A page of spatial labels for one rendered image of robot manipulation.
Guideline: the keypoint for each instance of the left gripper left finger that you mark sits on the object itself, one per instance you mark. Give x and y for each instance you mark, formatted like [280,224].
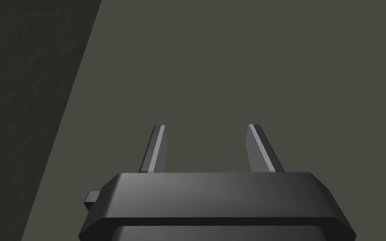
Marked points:
[154,154]

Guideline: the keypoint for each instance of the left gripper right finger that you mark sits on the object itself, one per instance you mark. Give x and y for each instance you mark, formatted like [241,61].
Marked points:
[262,154]

